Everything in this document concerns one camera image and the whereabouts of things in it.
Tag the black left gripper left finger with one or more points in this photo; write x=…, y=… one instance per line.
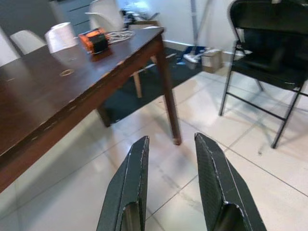
x=125, y=192

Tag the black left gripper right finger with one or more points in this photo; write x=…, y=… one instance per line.
x=223, y=192

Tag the dark brown table leg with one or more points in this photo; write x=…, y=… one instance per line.
x=104, y=118
x=169, y=96

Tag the dark rug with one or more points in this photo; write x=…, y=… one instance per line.
x=149, y=89

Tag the small cardboard box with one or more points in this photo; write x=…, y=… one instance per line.
x=211, y=60

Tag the yellow rubber band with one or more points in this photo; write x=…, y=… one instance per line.
x=61, y=73

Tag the black folding chair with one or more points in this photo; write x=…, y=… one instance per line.
x=269, y=60

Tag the orange and black device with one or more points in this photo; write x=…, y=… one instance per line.
x=95, y=41

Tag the white mop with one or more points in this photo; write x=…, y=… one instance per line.
x=196, y=36

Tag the white paper towel roll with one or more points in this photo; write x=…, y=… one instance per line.
x=61, y=37

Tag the white plastic chair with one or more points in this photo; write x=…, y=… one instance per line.
x=27, y=42
x=104, y=15

